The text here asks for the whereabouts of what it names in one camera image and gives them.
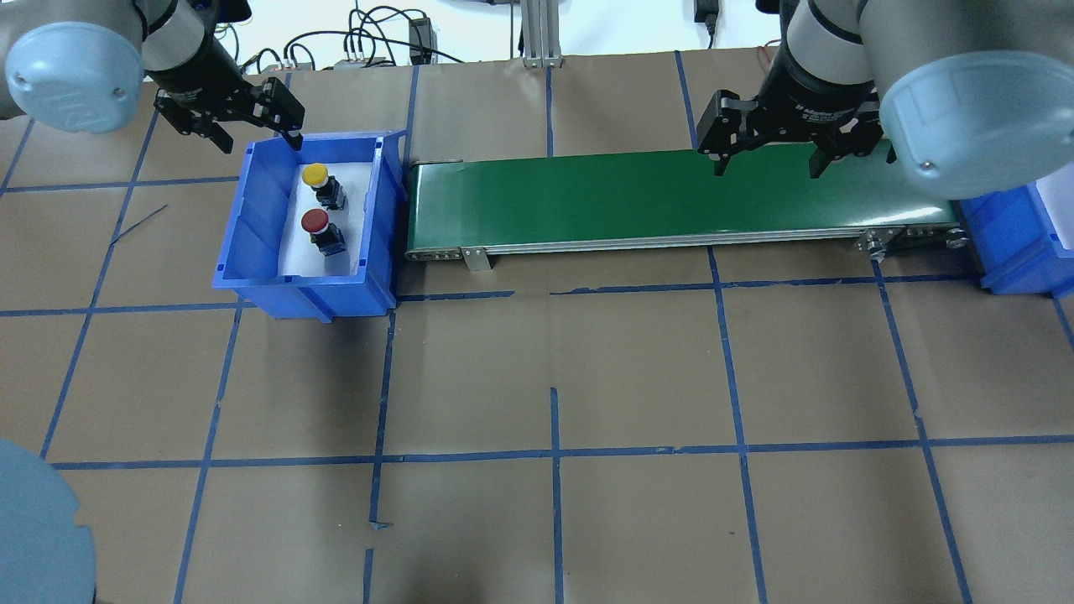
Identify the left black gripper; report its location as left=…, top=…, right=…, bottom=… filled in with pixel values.
left=153, top=51, right=305, bottom=154

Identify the left white foam pad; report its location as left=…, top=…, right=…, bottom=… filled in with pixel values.
left=279, top=162, right=373, bottom=278

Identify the yellow push button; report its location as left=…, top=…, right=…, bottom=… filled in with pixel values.
left=300, top=162, right=348, bottom=211

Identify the red push button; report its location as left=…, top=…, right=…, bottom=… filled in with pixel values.
left=300, top=208, right=347, bottom=258

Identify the aluminium frame post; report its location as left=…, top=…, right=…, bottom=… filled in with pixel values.
left=511, top=0, right=564, bottom=70

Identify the black power adapter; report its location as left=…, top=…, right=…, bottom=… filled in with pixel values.
left=408, top=17, right=436, bottom=64

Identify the green conveyor belt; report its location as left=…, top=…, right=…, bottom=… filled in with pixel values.
left=405, top=144, right=969, bottom=270

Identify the blue plastic bin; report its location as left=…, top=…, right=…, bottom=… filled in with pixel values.
left=959, top=182, right=1073, bottom=299
left=212, top=131, right=406, bottom=322

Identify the right blue plastic bin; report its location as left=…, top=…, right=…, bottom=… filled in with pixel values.
left=959, top=182, right=1073, bottom=299

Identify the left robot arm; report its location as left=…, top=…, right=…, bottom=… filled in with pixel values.
left=1, top=1, right=305, bottom=154

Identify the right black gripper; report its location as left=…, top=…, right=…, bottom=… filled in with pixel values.
left=696, top=64, right=882, bottom=179

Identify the left blue plastic bin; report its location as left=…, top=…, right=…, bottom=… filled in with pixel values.
left=212, top=131, right=406, bottom=322

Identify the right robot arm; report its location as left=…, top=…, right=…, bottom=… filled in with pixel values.
left=696, top=1, right=1073, bottom=200

